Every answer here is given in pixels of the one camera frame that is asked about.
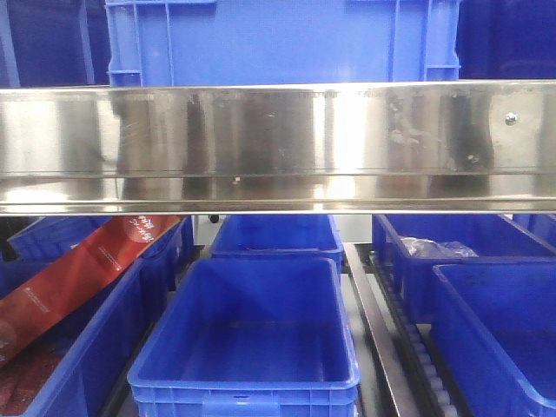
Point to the stainless steel shelf beam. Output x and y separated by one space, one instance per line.
464 146

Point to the large blue crate upper shelf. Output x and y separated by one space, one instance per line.
202 43

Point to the blue bin rear centre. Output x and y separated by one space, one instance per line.
290 236

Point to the blue bin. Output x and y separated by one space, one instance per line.
71 369
492 237
251 338
494 324
48 238
290 236

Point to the blue bin front centre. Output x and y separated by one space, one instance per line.
251 338

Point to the clear plastic bag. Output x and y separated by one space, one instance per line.
425 248

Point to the blue bin rear right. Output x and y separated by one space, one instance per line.
492 237

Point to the blue bin front right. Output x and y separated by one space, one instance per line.
494 324

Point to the blue bin rear left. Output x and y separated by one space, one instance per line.
48 238

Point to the blue bin front left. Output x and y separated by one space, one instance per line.
71 369

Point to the red printed package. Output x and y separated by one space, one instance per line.
65 285

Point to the dark blue crate upper right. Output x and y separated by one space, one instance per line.
506 40

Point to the dark blue crate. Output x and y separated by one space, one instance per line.
54 43
506 40

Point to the dark blue crate upper left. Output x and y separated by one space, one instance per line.
54 43

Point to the steel roller track rail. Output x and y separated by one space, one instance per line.
402 373

